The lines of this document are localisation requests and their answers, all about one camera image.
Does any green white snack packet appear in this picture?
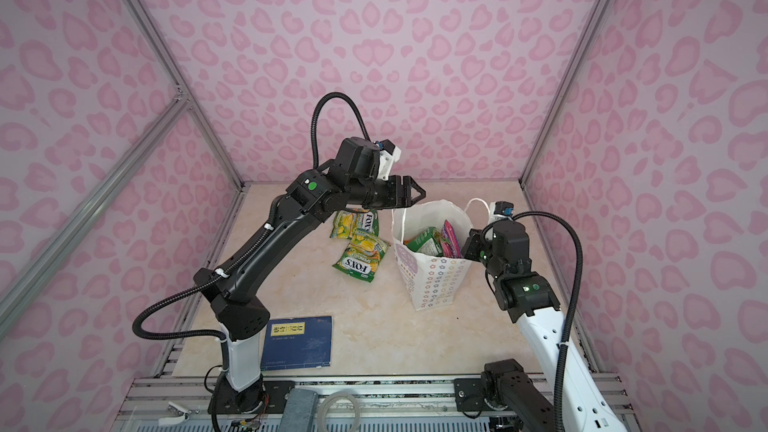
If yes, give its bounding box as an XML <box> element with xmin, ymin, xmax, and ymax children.
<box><xmin>405</xmin><ymin>227</ymin><xmax>444</xmax><ymax>257</ymax></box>

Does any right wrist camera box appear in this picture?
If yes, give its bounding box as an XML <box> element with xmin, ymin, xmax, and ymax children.
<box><xmin>488</xmin><ymin>201</ymin><xmax>515</xmax><ymax>223</ymax></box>

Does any green Fox's spring tea packet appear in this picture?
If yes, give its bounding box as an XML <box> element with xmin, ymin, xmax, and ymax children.
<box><xmin>333</xmin><ymin>231</ymin><xmax>390</xmax><ymax>282</ymax></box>

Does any clear coiled tube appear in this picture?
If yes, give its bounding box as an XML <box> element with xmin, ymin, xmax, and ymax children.
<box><xmin>316</xmin><ymin>391</ymin><xmax>362</xmax><ymax>432</ymax></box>

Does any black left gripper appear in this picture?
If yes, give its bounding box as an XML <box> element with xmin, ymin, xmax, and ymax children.
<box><xmin>349</xmin><ymin>173</ymin><xmax>428</xmax><ymax>208</ymax></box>

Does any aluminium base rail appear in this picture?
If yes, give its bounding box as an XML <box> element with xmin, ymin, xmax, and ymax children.
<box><xmin>107</xmin><ymin>371</ymin><xmax>642</xmax><ymax>432</ymax></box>

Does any dark blue booklet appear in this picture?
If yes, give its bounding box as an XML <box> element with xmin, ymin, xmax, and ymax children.
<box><xmin>261</xmin><ymin>316</ymin><xmax>333</xmax><ymax>371</ymax></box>

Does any purple candy packet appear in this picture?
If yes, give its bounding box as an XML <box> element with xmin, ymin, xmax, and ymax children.
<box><xmin>441</xmin><ymin>220</ymin><xmax>462</xmax><ymax>258</ymax></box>

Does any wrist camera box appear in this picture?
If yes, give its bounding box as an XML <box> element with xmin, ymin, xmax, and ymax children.
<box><xmin>329</xmin><ymin>137</ymin><xmax>402</xmax><ymax>182</ymax></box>
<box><xmin>488</xmin><ymin>201</ymin><xmax>515</xmax><ymax>223</ymax></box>

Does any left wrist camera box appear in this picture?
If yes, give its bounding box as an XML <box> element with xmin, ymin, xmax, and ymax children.
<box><xmin>329</xmin><ymin>137</ymin><xmax>402</xmax><ymax>182</ymax></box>

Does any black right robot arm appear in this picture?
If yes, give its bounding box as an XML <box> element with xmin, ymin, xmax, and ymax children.
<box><xmin>455</xmin><ymin>201</ymin><xmax>626</xmax><ymax>431</ymax></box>

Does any white printed paper bag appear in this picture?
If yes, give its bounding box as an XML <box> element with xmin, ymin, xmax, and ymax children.
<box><xmin>391</xmin><ymin>200</ymin><xmax>473</xmax><ymax>311</ymax></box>

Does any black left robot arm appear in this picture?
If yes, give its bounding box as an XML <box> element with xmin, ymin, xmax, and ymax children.
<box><xmin>132</xmin><ymin>92</ymin><xmax>426</xmax><ymax>427</ymax></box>

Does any diagonal aluminium frame bar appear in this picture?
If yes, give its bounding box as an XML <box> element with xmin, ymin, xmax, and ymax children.
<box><xmin>1</xmin><ymin>94</ymin><xmax>188</xmax><ymax>337</ymax></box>

